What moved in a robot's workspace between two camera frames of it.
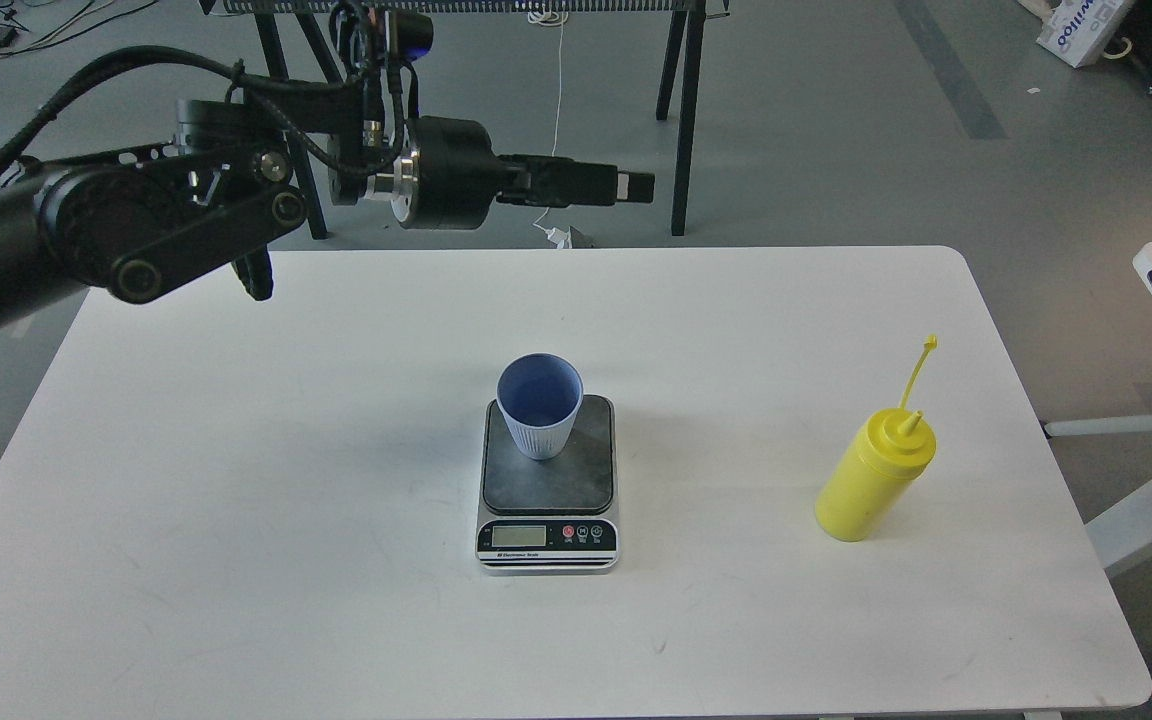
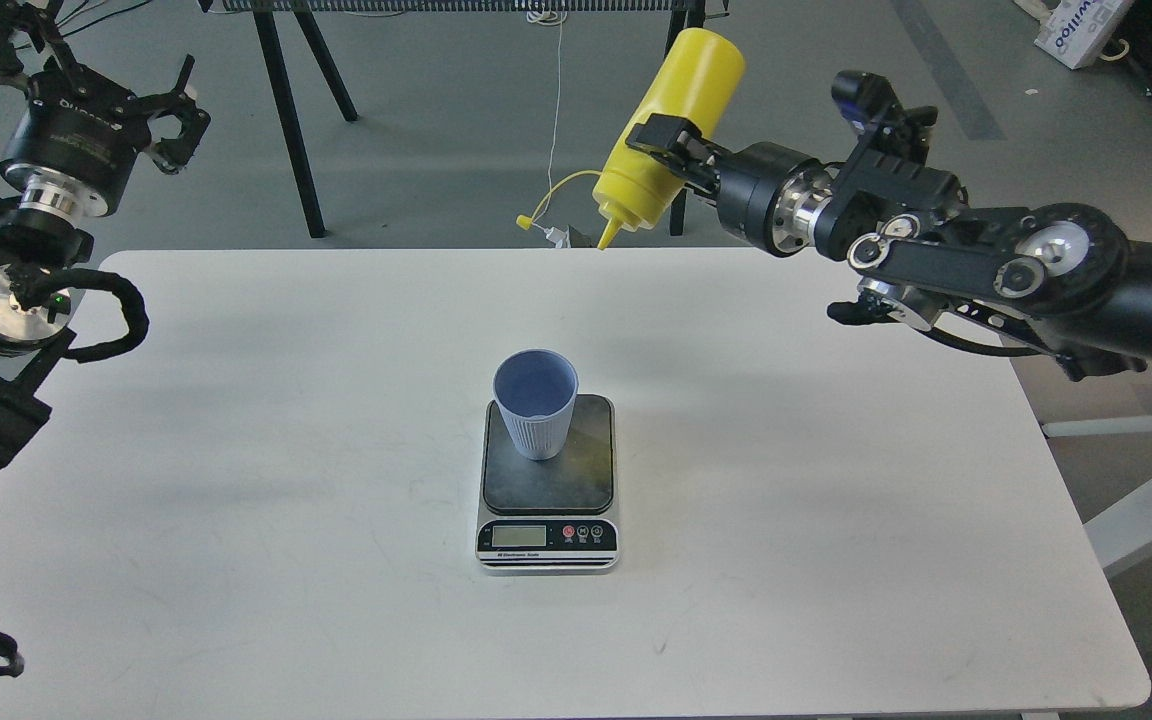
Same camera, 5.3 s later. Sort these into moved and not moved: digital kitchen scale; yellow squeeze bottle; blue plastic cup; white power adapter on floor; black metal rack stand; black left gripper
Moved: black left gripper; yellow squeeze bottle
Not moved: white power adapter on floor; digital kitchen scale; blue plastic cup; black metal rack stand
